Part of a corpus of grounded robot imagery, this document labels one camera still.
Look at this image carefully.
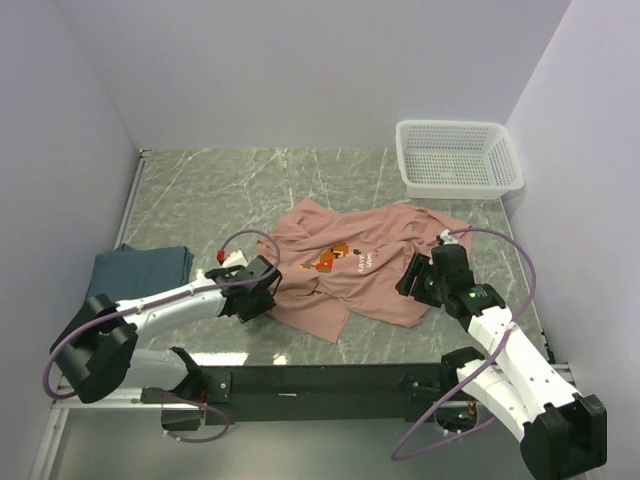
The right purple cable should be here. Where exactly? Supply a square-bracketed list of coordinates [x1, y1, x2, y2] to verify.
[390, 227, 537, 461]

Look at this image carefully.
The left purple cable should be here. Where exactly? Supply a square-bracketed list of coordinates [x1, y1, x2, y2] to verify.
[42, 228, 282, 400]

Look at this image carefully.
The folded blue t shirt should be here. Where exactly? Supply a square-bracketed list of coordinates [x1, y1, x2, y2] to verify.
[86, 244, 194, 302]

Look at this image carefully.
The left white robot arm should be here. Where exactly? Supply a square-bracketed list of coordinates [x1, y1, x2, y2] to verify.
[49, 256, 282, 404]

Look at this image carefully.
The black base beam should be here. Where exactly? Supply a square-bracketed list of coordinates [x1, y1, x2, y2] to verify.
[141, 363, 453, 432]

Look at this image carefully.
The pink t shirt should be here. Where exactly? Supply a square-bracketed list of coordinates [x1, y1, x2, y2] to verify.
[257, 199, 468, 342]

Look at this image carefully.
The purple cable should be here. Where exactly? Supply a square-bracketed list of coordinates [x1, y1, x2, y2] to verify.
[390, 227, 537, 461]
[42, 228, 282, 400]

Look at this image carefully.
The aluminium frame rail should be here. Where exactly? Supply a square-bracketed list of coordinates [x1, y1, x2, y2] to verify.
[51, 363, 575, 409]

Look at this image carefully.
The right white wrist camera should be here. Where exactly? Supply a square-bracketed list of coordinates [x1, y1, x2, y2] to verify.
[437, 230, 460, 246]

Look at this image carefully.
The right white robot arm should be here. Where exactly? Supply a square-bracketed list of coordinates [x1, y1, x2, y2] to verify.
[396, 244, 607, 479]

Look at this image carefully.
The white plastic basket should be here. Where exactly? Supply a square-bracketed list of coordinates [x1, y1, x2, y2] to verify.
[395, 120, 525, 200]

